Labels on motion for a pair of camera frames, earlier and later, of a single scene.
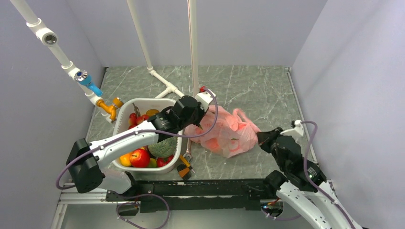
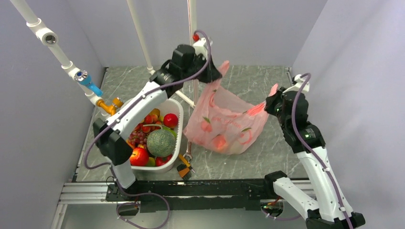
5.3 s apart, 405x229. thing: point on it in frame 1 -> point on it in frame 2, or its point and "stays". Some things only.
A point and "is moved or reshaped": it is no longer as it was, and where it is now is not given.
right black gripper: [264, 138] -> [271, 99]
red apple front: [140, 158] stays
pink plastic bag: [228, 134] is moved or reshaped
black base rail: [243, 194] stays
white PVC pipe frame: [192, 5] stays
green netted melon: [165, 149] stays
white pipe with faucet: [48, 38] stays
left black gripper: [202, 113] -> [212, 74]
